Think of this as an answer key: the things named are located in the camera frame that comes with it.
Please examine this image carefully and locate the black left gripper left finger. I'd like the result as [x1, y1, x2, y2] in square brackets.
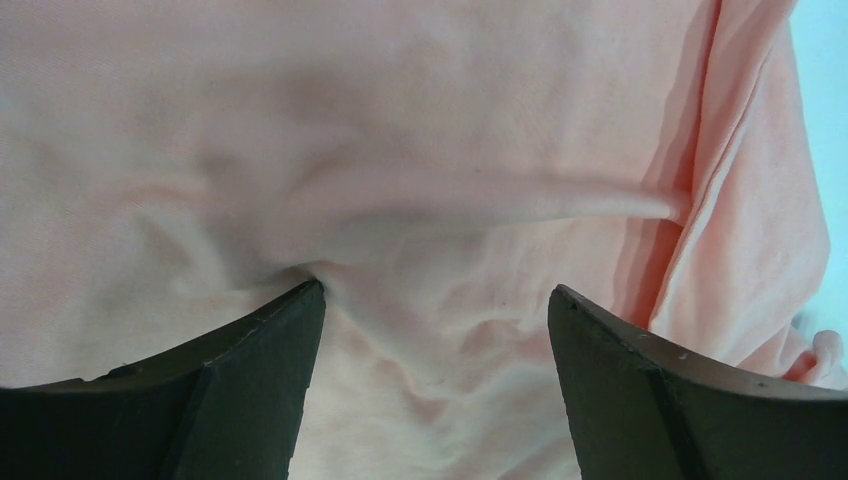
[1, 281, 325, 479]

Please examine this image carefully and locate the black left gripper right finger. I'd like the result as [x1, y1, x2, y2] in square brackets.
[548, 286, 847, 480]

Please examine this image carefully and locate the pink t shirt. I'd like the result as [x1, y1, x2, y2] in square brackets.
[1, 1, 847, 479]

